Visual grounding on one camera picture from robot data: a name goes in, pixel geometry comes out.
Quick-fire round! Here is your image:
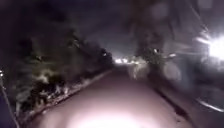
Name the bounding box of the reddish paved path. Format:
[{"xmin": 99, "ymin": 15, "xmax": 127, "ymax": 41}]
[{"xmin": 31, "ymin": 66, "xmax": 196, "ymax": 128}]

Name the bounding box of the tree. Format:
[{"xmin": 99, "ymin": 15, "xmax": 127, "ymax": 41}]
[{"xmin": 124, "ymin": 0, "xmax": 188, "ymax": 83}]

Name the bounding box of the pale kerb strip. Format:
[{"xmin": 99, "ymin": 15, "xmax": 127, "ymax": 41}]
[{"xmin": 16, "ymin": 68, "xmax": 116, "ymax": 126}]

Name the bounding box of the dark hedge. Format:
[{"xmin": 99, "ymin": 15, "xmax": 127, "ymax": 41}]
[{"xmin": 6, "ymin": 28, "xmax": 116, "ymax": 121}]

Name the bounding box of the street lamp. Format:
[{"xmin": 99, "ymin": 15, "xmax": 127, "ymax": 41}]
[{"xmin": 196, "ymin": 31, "xmax": 224, "ymax": 68}]

